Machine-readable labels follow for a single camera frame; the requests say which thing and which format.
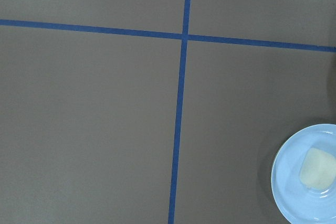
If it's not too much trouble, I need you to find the white steamed bun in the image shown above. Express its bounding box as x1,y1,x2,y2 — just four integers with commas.
299,148,335,191

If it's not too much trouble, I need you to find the light blue plate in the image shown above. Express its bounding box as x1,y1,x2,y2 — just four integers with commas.
270,124,335,223

